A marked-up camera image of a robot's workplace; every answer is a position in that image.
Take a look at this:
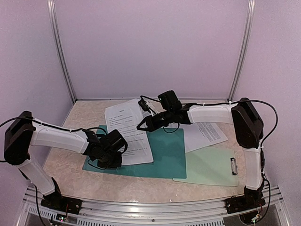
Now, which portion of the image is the left aluminium frame post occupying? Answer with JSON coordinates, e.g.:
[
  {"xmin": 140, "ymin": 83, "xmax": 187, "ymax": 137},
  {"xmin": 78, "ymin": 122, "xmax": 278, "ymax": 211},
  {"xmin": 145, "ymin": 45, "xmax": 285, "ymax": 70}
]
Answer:
[{"xmin": 47, "ymin": 0, "xmax": 77, "ymax": 104}]

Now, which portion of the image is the right aluminium frame post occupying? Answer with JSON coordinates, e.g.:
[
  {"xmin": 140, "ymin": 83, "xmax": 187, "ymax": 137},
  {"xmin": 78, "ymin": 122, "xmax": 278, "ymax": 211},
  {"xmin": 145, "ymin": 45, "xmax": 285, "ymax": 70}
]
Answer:
[{"xmin": 227, "ymin": 0, "xmax": 256, "ymax": 101}]

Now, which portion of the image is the printed paper sheet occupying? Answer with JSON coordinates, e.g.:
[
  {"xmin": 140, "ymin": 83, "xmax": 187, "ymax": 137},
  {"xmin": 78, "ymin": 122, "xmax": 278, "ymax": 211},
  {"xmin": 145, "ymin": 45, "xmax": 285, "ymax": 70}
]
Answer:
[{"xmin": 104, "ymin": 99, "xmax": 154, "ymax": 166}]

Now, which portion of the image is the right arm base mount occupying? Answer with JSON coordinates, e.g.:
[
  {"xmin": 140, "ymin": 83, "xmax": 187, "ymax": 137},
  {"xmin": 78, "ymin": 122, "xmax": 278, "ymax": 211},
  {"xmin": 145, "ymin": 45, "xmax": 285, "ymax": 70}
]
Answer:
[{"xmin": 224, "ymin": 186, "xmax": 266, "ymax": 214}]

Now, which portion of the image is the printed paper stack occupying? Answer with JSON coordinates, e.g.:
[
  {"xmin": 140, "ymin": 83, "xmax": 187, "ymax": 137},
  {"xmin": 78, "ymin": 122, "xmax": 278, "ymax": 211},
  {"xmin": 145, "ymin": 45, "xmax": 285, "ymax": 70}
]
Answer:
[{"xmin": 180, "ymin": 122, "xmax": 228, "ymax": 153}]

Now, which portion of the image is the dark green folder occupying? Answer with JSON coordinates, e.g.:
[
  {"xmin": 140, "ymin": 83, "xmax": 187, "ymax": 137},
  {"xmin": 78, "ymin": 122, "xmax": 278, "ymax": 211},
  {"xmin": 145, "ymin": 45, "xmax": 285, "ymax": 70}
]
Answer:
[{"xmin": 82, "ymin": 128, "xmax": 187, "ymax": 179}]

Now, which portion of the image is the aluminium frame post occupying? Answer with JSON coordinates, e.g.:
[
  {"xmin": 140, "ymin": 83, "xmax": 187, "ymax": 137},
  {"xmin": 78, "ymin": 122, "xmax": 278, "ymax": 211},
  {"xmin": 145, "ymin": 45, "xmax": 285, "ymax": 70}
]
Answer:
[
  {"xmin": 47, "ymin": 0, "xmax": 77, "ymax": 104},
  {"xmin": 227, "ymin": 0, "xmax": 256, "ymax": 101}
]

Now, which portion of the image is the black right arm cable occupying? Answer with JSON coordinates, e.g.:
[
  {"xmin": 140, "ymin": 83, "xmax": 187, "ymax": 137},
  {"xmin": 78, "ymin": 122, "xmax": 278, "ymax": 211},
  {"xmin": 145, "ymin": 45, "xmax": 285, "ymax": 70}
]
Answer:
[{"xmin": 249, "ymin": 100, "xmax": 279, "ymax": 148}]

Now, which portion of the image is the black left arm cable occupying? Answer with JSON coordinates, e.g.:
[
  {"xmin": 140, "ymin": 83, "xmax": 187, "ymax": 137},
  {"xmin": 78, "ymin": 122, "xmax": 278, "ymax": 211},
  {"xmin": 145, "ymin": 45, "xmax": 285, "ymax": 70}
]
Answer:
[{"xmin": 0, "ymin": 116, "xmax": 83, "ymax": 163}]

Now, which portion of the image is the front aluminium rail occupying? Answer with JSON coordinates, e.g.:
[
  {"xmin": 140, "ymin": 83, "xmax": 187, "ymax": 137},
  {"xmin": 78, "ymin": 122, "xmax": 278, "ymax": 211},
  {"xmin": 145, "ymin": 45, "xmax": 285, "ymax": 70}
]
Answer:
[{"xmin": 22, "ymin": 186, "xmax": 287, "ymax": 226}]

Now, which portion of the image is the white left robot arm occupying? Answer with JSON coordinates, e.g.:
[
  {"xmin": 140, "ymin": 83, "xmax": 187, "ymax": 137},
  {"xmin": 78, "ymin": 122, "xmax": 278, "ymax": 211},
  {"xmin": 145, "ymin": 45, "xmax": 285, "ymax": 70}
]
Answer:
[{"xmin": 1, "ymin": 111, "xmax": 128, "ymax": 210}]

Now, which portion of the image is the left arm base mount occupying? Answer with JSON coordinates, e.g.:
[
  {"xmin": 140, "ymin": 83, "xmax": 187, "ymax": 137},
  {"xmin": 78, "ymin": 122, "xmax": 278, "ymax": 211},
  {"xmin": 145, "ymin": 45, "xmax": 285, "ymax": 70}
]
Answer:
[{"xmin": 41, "ymin": 190, "xmax": 83, "ymax": 215}]

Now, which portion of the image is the light green clipboard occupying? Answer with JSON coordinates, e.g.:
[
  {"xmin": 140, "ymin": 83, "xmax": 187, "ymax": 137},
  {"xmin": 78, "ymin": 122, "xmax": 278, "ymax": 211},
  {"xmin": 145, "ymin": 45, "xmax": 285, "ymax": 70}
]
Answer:
[{"xmin": 173, "ymin": 147, "xmax": 238, "ymax": 187}]

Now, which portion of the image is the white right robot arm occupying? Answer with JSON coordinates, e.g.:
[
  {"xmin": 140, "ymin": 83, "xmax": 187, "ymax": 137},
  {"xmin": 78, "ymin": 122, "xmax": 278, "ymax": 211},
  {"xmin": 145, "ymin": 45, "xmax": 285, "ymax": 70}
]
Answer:
[{"xmin": 136, "ymin": 90, "xmax": 265, "ymax": 209}]

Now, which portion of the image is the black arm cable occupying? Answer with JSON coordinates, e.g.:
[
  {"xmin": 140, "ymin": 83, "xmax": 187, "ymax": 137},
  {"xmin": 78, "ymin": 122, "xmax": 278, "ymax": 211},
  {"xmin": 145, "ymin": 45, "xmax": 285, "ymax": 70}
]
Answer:
[
  {"xmin": 0, "ymin": 116, "xmax": 83, "ymax": 163},
  {"xmin": 249, "ymin": 100, "xmax": 279, "ymax": 148}
]

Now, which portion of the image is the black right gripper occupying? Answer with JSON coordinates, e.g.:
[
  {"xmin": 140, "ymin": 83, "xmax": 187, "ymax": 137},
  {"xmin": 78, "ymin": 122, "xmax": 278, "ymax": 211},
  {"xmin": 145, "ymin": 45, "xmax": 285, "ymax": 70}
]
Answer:
[{"xmin": 136, "ymin": 109, "xmax": 174, "ymax": 132}]

